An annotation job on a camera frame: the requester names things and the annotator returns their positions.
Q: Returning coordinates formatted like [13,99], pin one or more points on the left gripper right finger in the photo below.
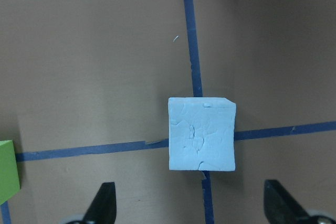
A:
[280,207]

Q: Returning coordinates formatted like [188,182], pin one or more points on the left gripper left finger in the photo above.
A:
[103,208]

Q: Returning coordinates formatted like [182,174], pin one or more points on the light blue block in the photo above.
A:
[201,134]

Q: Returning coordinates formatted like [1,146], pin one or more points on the green block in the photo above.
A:
[10,184]

